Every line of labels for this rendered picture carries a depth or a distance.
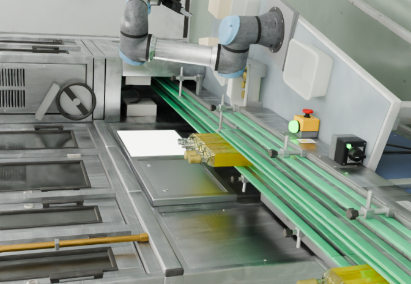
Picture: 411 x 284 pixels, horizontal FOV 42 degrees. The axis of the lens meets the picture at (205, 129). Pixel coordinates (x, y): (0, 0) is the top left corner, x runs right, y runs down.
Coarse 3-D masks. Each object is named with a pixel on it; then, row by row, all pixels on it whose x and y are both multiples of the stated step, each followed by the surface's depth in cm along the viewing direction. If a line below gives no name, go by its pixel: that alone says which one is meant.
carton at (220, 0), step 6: (210, 0) 281; (216, 0) 274; (222, 0) 269; (228, 0) 270; (210, 6) 282; (216, 6) 274; (222, 6) 270; (228, 6) 271; (210, 12) 282; (216, 12) 274; (222, 12) 272; (228, 12) 273; (222, 18) 273
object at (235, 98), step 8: (248, 64) 234; (248, 72) 234; (232, 80) 250; (240, 80) 251; (248, 80) 236; (232, 88) 251; (240, 88) 252; (232, 96) 252; (240, 96) 253; (240, 104) 250
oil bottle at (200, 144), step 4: (224, 140) 226; (200, 144) 220; (204, 144) 219; (208, 144) 219; (212, 144) 220; (216, 144) 220; (220, 144) 221; (224, 144) 222; (228, 144) 222; (200, 148) 219
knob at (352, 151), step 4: (352, 148) 166; (356, 148) 166; (352, 152) 165; (356, 152) 165; (360, 152) 166; (352, 156) 165; (356, 156) 164; (360, 156) 164; (364, 156) 165; (352, 160) 167; (356, 160) 166
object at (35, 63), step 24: (0, 48) 299; (24, 48) 305; (48, 48) 314; (72, 48) 318; (96, 48) 317; (0, 72) 280; (24, 72) 284; (48, 72) 288; (72, 72) 292; (96, 72) 294; (120, 72) 298; (0, 96) 285; (24, 96) 289; (96, 96) 298; (120, 96) 302; (0, 120) 285; (24, 120) 289; (48, 120) 293; (72, 120) 297
